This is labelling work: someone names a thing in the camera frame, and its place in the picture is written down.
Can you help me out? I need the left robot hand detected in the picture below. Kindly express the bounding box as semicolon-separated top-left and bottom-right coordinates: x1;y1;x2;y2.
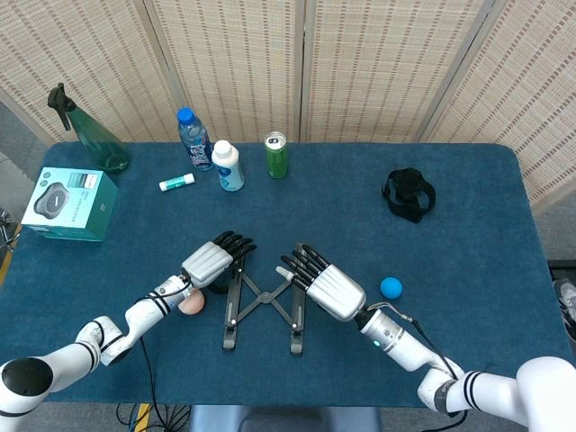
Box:
180;230;257;289

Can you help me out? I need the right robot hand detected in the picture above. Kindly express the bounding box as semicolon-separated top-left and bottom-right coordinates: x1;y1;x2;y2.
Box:
274;242;366;322

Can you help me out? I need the black folding laptop stand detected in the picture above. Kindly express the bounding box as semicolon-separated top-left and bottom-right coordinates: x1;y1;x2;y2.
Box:
211;258;310;356

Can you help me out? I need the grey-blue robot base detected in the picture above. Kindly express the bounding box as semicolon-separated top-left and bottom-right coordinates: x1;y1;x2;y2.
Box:
187;404;383;432

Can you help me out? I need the pink ball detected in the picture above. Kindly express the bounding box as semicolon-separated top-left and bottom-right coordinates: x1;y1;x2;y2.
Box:
177;289;207;315

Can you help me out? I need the blue ball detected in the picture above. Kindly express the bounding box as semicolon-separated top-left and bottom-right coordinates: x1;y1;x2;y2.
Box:
379;276;404;301

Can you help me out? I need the blue table cloth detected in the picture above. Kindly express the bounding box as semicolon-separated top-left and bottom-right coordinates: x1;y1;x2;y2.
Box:
0;141;575;409

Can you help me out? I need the white green glue stick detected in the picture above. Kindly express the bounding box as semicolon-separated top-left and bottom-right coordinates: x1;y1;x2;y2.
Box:
158;173;196;193

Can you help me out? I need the white plastic bottle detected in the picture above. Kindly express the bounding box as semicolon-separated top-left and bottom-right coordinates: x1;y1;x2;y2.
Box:
211;139;246;193

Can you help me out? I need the blue-capped drink bottle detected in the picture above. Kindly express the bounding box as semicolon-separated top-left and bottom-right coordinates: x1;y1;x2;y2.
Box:
176;106;215;173

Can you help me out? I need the green drink can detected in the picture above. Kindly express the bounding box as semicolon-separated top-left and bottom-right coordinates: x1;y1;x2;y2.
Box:
264;130;290;180

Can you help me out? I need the teal cardboard product box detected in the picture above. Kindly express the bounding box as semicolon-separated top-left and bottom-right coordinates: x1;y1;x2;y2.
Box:
20;166;119;243

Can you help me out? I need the green glass spray bottle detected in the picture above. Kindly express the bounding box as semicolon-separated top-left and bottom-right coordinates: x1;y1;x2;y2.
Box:
47;83;131;176

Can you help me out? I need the bamboo folding screen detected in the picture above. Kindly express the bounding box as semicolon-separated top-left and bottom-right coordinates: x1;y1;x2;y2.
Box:
0;0;576;212

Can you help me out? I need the grey sneaker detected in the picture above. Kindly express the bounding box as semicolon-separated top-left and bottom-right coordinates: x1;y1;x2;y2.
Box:
552;277;576;329

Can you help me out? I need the black strap brace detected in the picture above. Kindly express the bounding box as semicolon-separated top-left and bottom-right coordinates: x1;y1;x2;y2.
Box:
381;166;437;225

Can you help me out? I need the floor cables bundle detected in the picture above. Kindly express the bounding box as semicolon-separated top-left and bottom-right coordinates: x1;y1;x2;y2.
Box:
115;401;193;432

